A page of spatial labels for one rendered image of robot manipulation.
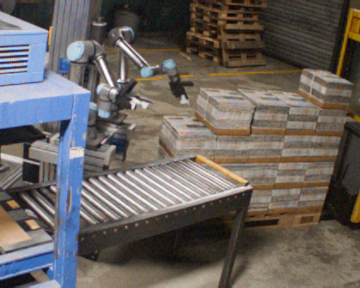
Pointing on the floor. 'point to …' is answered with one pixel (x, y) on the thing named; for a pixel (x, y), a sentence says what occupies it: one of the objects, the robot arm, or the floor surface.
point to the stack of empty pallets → (207, 45)
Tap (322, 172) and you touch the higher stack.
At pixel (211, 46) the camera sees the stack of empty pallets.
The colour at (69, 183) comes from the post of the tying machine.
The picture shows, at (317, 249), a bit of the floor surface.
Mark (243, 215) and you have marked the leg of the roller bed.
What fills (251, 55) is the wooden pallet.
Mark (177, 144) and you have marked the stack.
